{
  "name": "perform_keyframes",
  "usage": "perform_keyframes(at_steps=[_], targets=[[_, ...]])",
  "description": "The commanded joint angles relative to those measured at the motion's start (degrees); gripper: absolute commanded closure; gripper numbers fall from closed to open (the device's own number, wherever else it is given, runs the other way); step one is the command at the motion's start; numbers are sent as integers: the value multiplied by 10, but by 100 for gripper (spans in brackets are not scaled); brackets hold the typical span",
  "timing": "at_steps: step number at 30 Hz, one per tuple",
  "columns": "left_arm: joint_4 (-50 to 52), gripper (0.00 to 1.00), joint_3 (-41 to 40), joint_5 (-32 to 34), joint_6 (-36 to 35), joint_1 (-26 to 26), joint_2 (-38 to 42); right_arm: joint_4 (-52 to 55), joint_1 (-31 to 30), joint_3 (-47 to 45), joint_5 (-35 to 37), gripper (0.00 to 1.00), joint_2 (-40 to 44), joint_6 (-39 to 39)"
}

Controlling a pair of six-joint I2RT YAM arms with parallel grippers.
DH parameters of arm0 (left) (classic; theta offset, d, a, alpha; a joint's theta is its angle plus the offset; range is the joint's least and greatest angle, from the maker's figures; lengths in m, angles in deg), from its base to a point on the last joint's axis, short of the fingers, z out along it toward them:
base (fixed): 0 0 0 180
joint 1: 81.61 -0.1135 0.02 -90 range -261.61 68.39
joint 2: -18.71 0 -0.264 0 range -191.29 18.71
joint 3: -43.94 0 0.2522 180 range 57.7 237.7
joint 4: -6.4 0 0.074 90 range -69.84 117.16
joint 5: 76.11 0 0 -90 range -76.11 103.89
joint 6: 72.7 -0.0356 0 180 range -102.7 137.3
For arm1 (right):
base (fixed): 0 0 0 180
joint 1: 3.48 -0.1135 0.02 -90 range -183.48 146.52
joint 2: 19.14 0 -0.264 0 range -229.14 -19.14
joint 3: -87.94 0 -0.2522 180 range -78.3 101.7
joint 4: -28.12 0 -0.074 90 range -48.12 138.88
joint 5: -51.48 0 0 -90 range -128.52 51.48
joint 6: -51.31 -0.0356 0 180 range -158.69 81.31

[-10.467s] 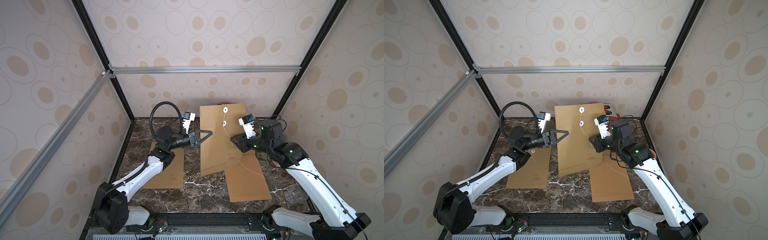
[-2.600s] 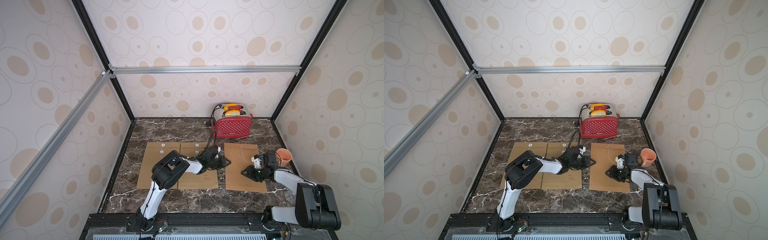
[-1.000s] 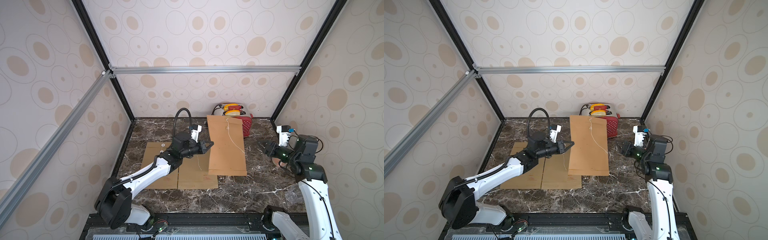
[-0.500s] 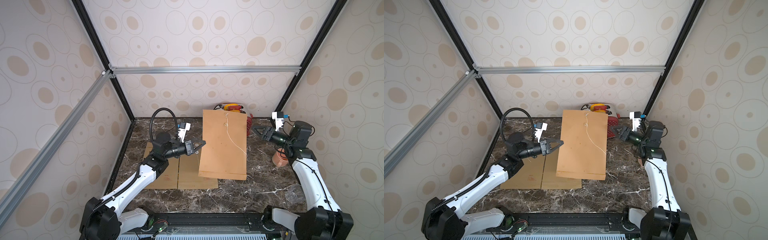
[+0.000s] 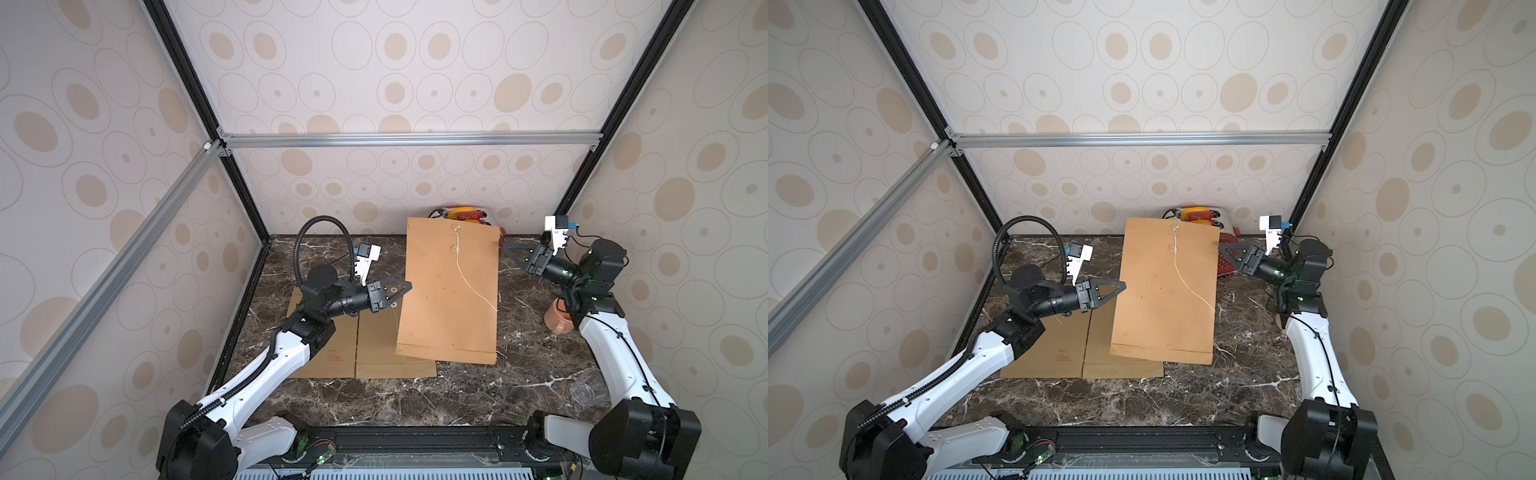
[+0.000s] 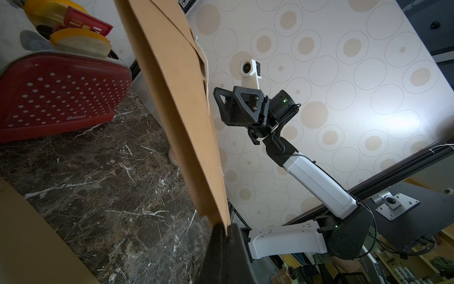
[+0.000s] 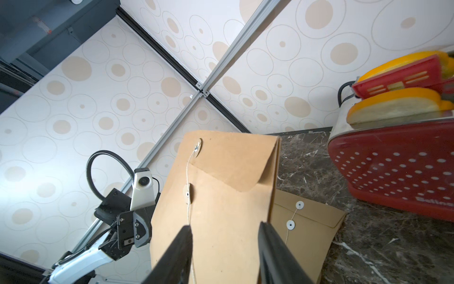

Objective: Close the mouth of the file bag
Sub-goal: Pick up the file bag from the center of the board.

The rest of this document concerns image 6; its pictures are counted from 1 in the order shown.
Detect yellow toast slice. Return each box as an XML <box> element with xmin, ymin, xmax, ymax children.
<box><xmin>23</xmin><ymin>0</ymin><xmax>88</xmax><ymax>22</ymax></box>
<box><xmin>50</xmin><ymin>28</ymin><xmax>111</xmax><ymax>59</ymax></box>

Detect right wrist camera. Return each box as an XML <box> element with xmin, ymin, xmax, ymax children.
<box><xmin>240</xmin><ymin>59</ymin><xmax>261</xmax><ymax>89</ymax></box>

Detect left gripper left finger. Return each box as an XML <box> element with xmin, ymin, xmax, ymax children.
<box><xmin>196</xmin><ymin>224</ymin><xmax>227</xmax><ymax>284</ymax></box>

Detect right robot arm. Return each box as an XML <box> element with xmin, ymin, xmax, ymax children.
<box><xmin>214</xmin><ymin>86</ymin><xmax>376</xmax><ymax>260</ymax></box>

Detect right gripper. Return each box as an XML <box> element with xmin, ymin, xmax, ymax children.
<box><xmin>214</xmin><ymin>86</ymin><xmax>270</xmax><ymax>127</ymax></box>

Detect rear yellow toast slice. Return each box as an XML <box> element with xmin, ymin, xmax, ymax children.
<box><xmin>23</xmin><ymin>0</ymin><xmax>88</xmax><ymax>22</ymax></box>

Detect brown file envelope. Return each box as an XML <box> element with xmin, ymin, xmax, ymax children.
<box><xmin>1</xmin><ymin>179</ymin><xmax>98</xmax><ymax>284</ymax></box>
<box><xmin>115</xmin><ymin>1</ymin><xmax>231</xmax><ymax>227</ymax></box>

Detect pink cup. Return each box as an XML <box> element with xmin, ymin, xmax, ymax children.
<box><xmin>168</xmin><ymin>149</ymin><xmax>179</xmax><ymax>167</ymax></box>

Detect front yellow toast slice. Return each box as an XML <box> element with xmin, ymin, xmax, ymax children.
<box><xmin>50</xmin><ymin>28</ymin><xmax>111</xmax><ymax>59</ymax></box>

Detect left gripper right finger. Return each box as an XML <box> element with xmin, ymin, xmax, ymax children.
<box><xmin>227</xmin><ymin>224</ymin><xmax>257</xmax><ymax>284</ymax></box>

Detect red polka dot toaster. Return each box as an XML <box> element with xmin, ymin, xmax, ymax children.
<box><xmin>1</xmin><ymin>1</ymin><xmax>132</xmax><ymax>143</ymax></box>

